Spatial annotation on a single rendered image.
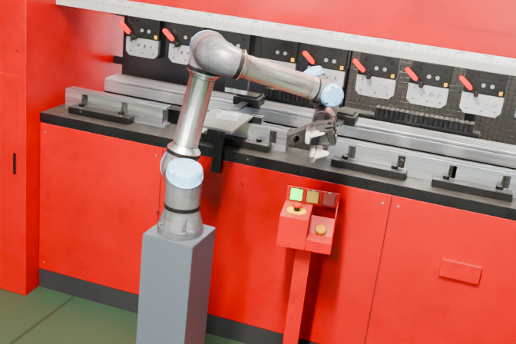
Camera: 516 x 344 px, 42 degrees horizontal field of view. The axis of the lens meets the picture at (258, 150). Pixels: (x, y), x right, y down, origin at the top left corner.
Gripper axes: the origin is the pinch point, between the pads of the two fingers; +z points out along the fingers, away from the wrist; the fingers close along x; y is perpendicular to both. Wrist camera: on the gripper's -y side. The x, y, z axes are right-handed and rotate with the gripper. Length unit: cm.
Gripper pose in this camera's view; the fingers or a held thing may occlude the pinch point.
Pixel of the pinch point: (308, 151)
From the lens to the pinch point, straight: 209.4
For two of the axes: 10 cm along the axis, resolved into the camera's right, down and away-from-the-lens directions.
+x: 2.3, 8.7, 4.4
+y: 9.5, -1.0, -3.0
